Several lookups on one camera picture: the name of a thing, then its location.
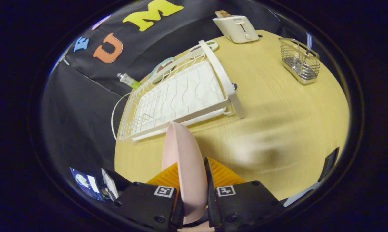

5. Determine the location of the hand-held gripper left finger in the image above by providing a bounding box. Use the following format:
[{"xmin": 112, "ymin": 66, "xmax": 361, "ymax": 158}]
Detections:
[{"xmin": 114, "ymin": 162, "xmax": 184, "ymax": 232}]

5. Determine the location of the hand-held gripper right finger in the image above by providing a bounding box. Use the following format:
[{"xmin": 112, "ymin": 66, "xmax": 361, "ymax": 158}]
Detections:
[{"xmin": 204, "ymin": 157, "xmax": 285, "ymax": 230}]

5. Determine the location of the pink plate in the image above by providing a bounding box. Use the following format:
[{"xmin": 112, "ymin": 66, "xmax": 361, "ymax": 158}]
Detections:
[{"xmin": 162, "ymin": 121, "xmax": 209, "ymax": 225}]

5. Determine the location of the white wire dish rack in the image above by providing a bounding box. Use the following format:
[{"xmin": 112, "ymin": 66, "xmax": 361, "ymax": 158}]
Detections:
[{"xmin": 116, "ymin": 40, "xmax": 246, "ymax": 144}]

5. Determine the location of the silver wire basket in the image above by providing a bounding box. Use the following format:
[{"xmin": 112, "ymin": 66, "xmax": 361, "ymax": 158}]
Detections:
[{"xmin": 279, "ymin": 38, "xmax": 320, "ymax": 85}]

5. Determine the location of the white device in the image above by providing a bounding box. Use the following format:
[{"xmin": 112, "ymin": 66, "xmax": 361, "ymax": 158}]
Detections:
[{"xmin": 101, "ymin": 168, "xmax": 119, "ymax": 198}]

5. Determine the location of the small display screen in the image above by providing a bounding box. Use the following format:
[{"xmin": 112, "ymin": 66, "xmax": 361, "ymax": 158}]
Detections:
[{"xmin": 70, "ymin": 167, "xmax": 104, "ymax": 202}]

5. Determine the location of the black backdrop cloth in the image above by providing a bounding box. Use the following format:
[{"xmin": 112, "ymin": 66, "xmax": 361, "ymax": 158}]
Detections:
[{"xmin": 41, "ymin": 0, "xmax": 278, "ymax": 181}]

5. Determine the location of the clear bottle with green label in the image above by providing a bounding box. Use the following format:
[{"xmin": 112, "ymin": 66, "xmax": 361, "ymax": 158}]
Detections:
[{"xmin": 117, "ymin": 73, "xmax": 143, "ymax": 90}]

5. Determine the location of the small teal bowl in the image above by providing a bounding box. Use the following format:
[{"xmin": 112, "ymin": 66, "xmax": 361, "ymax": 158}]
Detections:
[{"xmin": 148, "ymin": 57, "xmax": 175, "ymax": 82}]

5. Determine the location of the white divided condiment tray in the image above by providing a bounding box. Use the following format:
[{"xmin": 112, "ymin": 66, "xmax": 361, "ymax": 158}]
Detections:
[{"xmin": 189, "ymin": 40, "xmax": 219, "ymax": 55}]

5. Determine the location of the white toaster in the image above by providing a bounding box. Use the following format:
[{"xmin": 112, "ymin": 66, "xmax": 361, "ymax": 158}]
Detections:
[{"xmin": 213, "ymin": 15, "xmax": 259, "ymax": 44}]

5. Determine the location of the thin white cable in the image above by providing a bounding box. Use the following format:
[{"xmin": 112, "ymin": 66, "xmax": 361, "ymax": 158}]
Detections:
[{"xmin": 111, "ymin": 93, "xmax": 131, "ymax": 140}]

